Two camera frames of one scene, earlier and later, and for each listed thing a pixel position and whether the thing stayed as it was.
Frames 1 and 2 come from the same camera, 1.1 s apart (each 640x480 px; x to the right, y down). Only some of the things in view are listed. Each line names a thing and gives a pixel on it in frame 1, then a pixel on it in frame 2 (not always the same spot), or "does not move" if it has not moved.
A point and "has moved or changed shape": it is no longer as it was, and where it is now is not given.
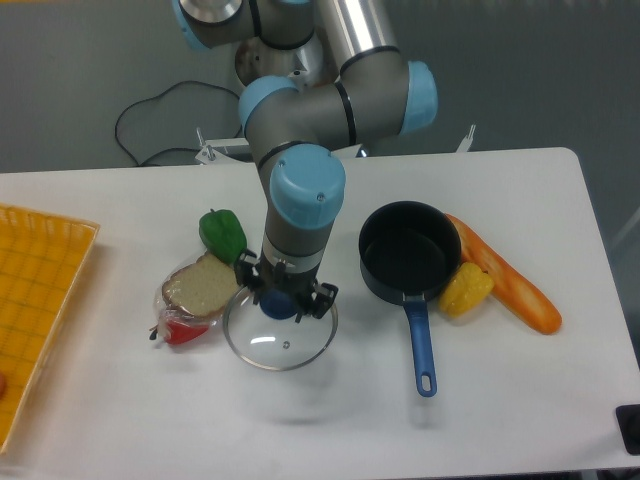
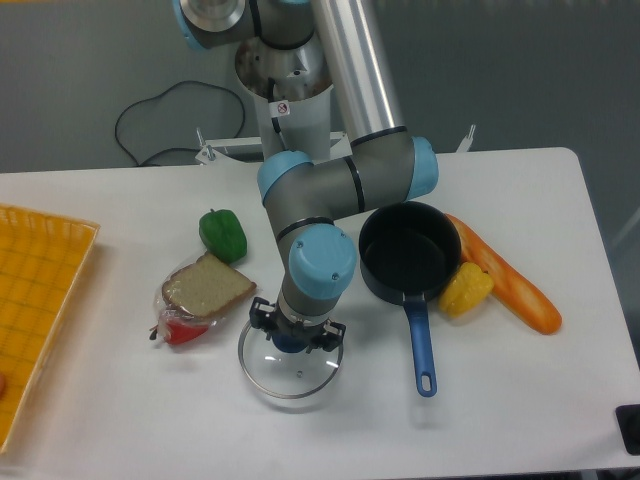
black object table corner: (628, 420) does not move
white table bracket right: (466, 143) does not move
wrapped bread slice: (204, 285) does not move
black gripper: (301, 286) → (263, 316)
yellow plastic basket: (42, 257) does not move
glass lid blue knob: (276, 344) has moved or changed shape
